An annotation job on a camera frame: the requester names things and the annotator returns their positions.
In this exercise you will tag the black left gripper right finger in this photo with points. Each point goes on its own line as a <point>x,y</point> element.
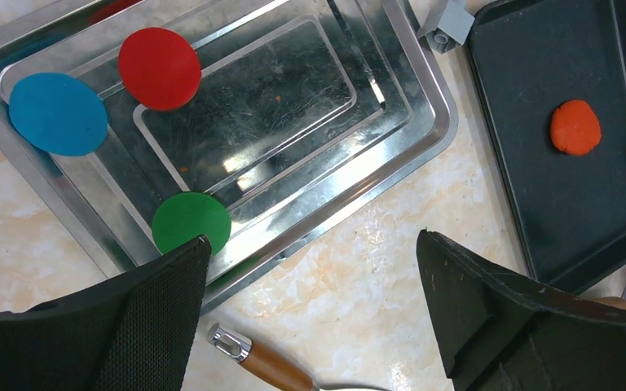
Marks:
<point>499,330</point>

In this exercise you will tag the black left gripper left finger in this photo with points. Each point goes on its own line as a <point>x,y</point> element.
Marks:
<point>134,331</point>

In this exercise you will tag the black baking tray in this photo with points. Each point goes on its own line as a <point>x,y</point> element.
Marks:
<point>528,58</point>

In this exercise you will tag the orange-red dough piece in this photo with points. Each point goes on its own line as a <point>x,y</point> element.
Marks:
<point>574,128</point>

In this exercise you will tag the green dough disc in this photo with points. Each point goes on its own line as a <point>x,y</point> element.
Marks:
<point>186,215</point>

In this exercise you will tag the blue dough disc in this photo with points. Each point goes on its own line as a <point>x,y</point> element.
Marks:
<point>58,114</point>

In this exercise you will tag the red dough disc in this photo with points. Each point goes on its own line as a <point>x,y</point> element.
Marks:
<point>159,68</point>

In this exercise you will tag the grey toy block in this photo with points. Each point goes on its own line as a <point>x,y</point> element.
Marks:
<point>447,25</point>

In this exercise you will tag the wooden handled metal scraper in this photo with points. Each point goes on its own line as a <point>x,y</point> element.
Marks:
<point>267,364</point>

